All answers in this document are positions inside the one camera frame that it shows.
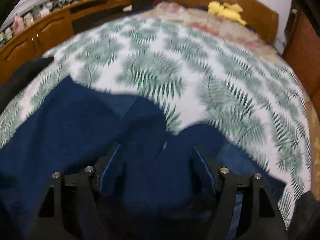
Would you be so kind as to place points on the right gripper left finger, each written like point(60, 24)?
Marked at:
point(108, 170)

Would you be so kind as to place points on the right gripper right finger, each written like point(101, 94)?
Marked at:
point(206, 171)

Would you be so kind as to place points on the navy blue blazer jacket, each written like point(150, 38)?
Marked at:
point(92, 165)

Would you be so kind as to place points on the palm leaf bedsheet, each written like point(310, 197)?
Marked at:
point(192, 76)

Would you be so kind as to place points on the grey folded garment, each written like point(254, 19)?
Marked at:
point(305, 220)

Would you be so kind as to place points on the black folded garment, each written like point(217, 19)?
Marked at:
point(22, 77)

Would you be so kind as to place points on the long wooden desk cabinet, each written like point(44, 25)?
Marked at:
point(47, 33)

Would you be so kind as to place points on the floral blanket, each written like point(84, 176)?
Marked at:
point(237, 34)

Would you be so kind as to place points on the wooden louvered wardrobe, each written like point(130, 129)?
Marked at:
point(302, 50)

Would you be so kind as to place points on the yellow plush toy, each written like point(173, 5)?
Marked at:
point(226, 10)

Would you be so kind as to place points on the pink bottle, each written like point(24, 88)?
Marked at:
point(18, 25)

